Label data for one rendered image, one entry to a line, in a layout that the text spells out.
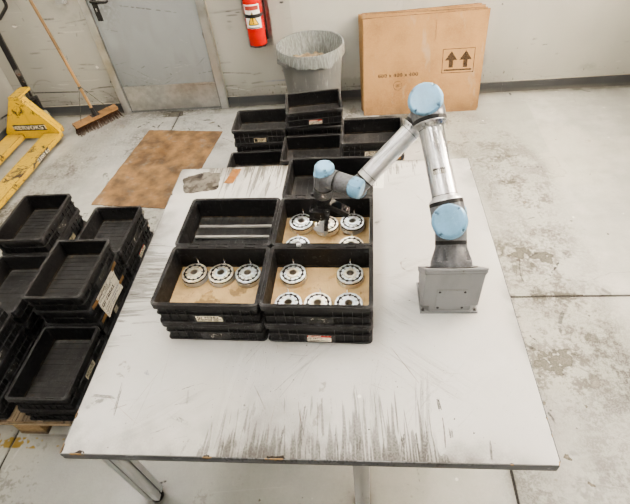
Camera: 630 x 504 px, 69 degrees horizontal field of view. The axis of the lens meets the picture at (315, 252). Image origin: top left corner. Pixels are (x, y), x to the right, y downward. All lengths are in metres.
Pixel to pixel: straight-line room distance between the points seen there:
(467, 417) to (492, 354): 0.27
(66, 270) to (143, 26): 2.64
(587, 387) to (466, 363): 1.05
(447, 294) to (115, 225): 2.09
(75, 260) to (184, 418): 1.35
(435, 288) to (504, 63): 3.30
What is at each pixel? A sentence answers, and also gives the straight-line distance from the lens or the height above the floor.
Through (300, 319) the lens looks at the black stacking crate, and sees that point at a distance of 1.68.
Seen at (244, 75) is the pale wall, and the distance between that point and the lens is 4.72.
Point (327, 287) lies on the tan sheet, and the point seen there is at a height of 0.83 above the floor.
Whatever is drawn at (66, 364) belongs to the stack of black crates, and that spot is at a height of 0.27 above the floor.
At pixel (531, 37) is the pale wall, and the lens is 4.76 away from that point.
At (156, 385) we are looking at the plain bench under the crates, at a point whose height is 0.70.
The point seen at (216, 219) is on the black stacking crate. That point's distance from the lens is 2.16.
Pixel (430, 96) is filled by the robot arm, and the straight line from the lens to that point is 1.67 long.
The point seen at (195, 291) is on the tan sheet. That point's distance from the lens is 1.88.
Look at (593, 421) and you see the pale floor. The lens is 2.63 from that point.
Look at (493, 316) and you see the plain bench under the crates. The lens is 1.91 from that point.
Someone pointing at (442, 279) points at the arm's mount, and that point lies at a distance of 1.73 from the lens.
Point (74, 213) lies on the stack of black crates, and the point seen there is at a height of 0.49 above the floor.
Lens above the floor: 2.19
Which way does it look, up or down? 45 degrees down
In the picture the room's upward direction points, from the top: 7 degrees counter-clockwise
